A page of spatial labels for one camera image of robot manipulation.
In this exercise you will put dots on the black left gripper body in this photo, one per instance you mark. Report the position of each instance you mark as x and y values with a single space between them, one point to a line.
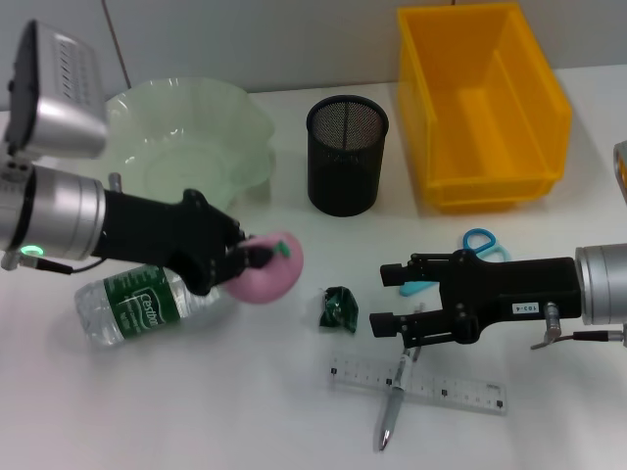
157 235

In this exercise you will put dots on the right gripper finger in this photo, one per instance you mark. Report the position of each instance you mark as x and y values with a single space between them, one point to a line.
416 269
426 328

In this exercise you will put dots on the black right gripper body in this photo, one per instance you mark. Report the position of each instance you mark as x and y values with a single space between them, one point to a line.
514 289

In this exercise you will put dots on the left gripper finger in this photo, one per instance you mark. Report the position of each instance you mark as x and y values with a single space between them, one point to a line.
232 267
234 230

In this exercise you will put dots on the pink toy peach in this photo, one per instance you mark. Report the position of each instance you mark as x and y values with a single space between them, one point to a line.
274 281

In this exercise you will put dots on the clear green-label water bottle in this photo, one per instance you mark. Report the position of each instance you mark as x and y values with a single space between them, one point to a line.
122 308

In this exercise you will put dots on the green plastic wrapper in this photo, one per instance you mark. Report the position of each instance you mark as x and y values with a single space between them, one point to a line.
338 308

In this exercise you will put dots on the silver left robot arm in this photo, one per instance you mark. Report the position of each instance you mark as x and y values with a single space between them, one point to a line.
54 210

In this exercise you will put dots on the blue scissors with cover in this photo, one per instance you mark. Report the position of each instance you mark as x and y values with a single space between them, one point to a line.
414 289

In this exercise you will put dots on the transparent plastic ruler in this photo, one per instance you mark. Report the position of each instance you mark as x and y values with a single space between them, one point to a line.
460 391

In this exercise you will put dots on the silver ballpoint pen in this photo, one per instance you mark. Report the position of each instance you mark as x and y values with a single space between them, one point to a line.
394 406

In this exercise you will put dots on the green wavy glass fruit plate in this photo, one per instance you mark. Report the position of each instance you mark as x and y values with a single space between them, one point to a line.
196 142

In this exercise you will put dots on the black mesh pen holder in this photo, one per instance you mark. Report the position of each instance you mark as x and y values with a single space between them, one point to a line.
343 181

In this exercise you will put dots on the yellow plastic bin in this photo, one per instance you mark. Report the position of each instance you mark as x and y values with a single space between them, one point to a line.
490 122

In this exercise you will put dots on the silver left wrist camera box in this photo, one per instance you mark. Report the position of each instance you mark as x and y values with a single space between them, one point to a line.
63 108

